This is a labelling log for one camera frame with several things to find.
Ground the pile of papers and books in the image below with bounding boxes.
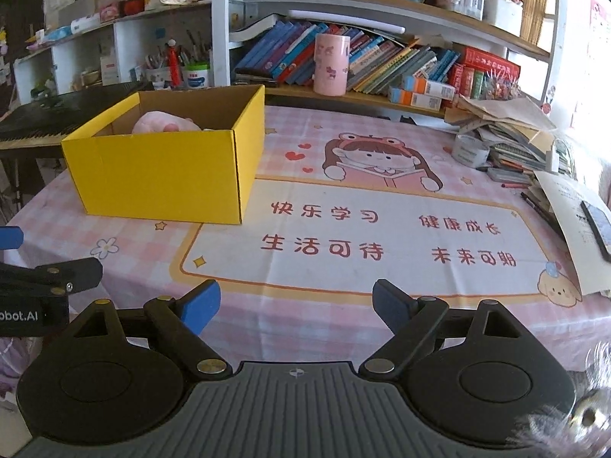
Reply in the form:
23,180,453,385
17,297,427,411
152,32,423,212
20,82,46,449
444,93,578,175

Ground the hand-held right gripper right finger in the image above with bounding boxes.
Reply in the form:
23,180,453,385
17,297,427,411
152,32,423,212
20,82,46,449
358,278,528,377

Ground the white side shelf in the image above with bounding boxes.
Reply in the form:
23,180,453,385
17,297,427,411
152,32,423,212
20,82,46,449
12,0,215,101

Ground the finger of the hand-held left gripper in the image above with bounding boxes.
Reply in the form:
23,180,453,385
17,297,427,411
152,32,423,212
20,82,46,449
0,226,24,251
0,258,104,297

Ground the black smartphone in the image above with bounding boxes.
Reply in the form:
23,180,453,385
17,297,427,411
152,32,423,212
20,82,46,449
580,200,611,263

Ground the grey tape roll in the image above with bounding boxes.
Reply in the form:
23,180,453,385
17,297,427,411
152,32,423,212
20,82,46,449
451,134,491,168

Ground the bamboo roll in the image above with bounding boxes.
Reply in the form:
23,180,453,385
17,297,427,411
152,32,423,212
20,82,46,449
519,0,551,46

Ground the red tassel ornament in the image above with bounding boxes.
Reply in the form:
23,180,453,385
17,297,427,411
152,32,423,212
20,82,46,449
165,38,184,87

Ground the grey fluffy pompom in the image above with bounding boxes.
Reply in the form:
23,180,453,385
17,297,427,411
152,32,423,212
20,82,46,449
511,341,611,458

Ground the white jar green lid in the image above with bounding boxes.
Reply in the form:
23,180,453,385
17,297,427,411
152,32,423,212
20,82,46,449
184,62,211,89

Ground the white storage box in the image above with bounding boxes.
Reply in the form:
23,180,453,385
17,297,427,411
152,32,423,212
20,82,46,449
483,0,523,36

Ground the red thick dictionary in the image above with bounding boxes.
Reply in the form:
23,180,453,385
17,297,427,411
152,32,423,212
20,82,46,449
449,63,466,101

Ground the white pen cup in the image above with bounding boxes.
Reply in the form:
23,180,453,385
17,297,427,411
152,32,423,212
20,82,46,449
144,55,173,87

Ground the white thick book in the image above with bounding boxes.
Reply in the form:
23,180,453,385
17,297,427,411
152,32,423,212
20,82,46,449
228,14,280,44

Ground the row of leaning books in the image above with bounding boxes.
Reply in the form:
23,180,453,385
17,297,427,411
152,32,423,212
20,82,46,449
234,19,461,96

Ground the bunch of colourful keychains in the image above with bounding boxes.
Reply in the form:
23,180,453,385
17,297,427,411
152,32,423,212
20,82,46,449
480,74,523,103

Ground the black piano keyboard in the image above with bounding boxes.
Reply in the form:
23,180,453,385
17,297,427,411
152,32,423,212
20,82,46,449
0,81,156,153

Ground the red flat book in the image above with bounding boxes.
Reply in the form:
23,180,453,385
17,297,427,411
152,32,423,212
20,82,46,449
458,47,522,79

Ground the pink printed tumbler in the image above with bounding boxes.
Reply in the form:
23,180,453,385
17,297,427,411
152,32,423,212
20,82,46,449
312,33,351,97

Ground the pink plush toy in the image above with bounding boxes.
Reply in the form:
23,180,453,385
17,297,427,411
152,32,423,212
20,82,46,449
131,111,204,133

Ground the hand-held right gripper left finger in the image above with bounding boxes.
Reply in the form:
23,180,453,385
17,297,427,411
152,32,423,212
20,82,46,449
71,279,227,377

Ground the white light bar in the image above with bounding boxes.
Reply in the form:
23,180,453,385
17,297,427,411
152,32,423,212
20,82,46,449
286,8,406,34

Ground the black stapler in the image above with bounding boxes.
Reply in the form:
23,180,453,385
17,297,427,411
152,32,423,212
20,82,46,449
234,69,268,87

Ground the yellow cardboard box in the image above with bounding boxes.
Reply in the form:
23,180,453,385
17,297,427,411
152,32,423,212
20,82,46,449
61,85,266,226

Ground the white bookshelf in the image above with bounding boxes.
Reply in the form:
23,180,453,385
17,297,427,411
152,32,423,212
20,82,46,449
210,0,574,120

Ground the grey pencil case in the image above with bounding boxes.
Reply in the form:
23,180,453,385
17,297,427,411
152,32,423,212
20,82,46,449
486,167,528,184

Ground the white printed paper sheet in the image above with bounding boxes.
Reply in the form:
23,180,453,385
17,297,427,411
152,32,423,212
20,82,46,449
533,169,611,297

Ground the white charger with cable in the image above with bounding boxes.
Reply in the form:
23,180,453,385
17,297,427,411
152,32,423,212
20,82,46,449
544,138,566,175

